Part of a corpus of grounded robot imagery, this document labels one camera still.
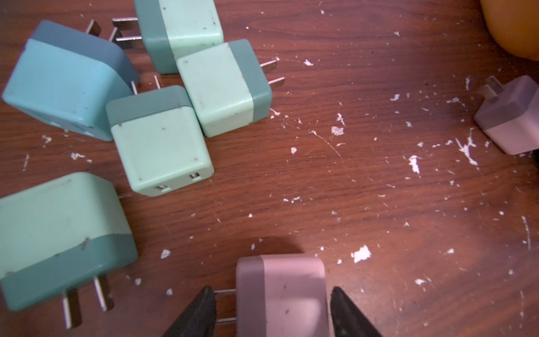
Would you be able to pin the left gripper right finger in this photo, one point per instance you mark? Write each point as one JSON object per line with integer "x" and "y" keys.
{"x": 347, "y": 319}

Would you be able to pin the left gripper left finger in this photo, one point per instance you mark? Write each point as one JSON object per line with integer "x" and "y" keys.
{"x": 198, "y": 319}

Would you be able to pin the pink plug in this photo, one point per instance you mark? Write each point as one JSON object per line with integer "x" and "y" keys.
{"x": 509, "y": 114}
{"x": 280, "y": 295}

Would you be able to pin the yellow storage box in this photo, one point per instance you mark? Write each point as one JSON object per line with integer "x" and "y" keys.
{"x": 514, "y": 26}

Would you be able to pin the green plug far left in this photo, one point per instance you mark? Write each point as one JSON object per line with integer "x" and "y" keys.
{"x": 60, "y": 235}

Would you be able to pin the green plug pile lower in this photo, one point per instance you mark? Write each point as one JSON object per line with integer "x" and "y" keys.
{"x": 159, "y": 140}

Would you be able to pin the green plug pile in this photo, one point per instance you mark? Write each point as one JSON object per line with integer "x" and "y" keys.
{"x": 228, "y": 86}
{"x": 159, "y": 140}

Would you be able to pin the green plug pile middle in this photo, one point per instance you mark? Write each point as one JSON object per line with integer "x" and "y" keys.
{"x": 228, "y": 86}

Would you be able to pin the teal plug left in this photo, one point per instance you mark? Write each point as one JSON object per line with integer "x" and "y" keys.
{"x": 66, "y": 77}

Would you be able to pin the green plug upper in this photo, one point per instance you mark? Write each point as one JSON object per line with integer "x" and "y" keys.
{"x": 170, "y": 30}

